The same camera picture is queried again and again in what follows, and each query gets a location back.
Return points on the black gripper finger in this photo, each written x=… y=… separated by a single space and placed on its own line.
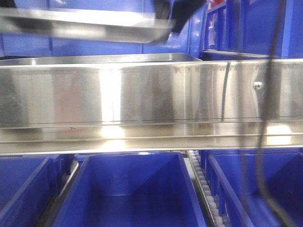
x=180 y=11

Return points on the silver metal tray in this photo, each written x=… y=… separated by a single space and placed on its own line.
x=96 y=25
x=87 y=59

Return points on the large blue bin right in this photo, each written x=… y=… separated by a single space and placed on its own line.
x=189 y=40

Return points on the lower blue bin centre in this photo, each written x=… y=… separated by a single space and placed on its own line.
x=152 y=190

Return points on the lower roller track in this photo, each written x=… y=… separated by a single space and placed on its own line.
x=210 y=202

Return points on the lower blue bin left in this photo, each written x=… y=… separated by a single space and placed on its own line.
x=24 y=190

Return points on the steel shelf front rail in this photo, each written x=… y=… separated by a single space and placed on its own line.
x=141 y=106

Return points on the rail screw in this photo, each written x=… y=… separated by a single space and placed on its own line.
x=257 y=85

